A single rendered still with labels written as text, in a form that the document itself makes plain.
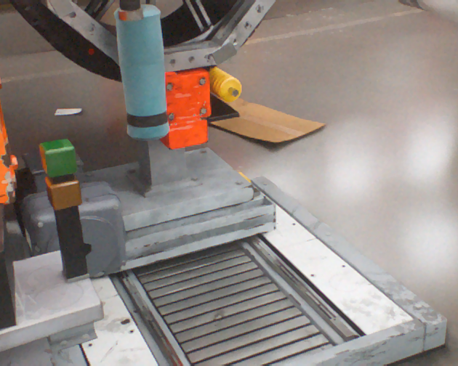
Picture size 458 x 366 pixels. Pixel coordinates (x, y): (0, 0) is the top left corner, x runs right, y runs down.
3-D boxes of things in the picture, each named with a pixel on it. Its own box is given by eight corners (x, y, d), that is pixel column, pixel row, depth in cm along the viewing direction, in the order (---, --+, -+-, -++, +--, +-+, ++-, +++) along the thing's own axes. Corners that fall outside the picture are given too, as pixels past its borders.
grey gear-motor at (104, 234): (89, 245, 181) (71, 121, 166) (139, 334, 147) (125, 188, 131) (17, 263, 174) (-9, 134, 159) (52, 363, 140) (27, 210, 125)
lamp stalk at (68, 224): (83, 266, 103) (66, 141, 94) (89, 277, 100) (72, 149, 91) (62, 272, 102) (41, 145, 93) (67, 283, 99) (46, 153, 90)
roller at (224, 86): (198, 71, 183) (196, 50, 181) (246, 103, 159) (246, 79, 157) (177, 75, 181) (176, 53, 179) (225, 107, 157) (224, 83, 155)
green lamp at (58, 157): (71, 163, 96) (67, 136, 94) (78, 173, 93) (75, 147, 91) (42, 168, 95) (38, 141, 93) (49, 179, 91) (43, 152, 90)
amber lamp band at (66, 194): (76, 194, 98) (73, 169, 97) (83, 205, 95) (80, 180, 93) (47, 200, 97) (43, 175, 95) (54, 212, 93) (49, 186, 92)
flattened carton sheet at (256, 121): (232, 98, 311) (231, 91, 310) (325, 127, 275) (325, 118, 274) (182, 115, 293) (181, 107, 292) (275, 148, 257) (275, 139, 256)
